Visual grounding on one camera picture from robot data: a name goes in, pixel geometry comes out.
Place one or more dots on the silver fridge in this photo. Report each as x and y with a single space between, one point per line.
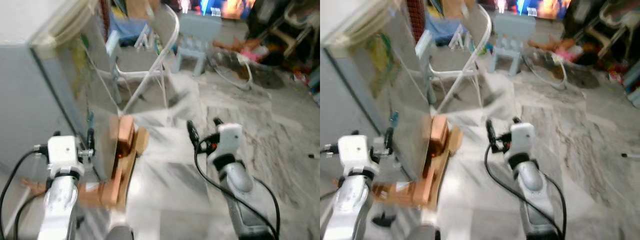
30 100
350 95

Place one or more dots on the red mesh rack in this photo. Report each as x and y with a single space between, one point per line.
104 12
415 14

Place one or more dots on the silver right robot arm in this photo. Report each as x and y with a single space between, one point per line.
531 185
239 185

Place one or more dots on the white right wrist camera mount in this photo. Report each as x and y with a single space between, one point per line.
230 140
521 140

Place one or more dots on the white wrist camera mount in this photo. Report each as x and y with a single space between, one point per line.
354 150
64 150
230 140
521 140

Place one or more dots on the television screen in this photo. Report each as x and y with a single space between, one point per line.
220 7
540 7

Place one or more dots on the pink doll toy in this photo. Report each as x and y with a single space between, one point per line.
247 50
565 50

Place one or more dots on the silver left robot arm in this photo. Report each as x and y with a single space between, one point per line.
60 205
350 205

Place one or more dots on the white metal folding chair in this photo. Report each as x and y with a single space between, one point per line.
145 75
457 75

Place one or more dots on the light blue plastic chair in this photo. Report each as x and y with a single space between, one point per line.
512 47
197 47

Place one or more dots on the orange wooden fridge stand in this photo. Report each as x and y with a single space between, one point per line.
440 142
125 145

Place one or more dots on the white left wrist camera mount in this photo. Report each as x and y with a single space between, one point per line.
354 150
64 150

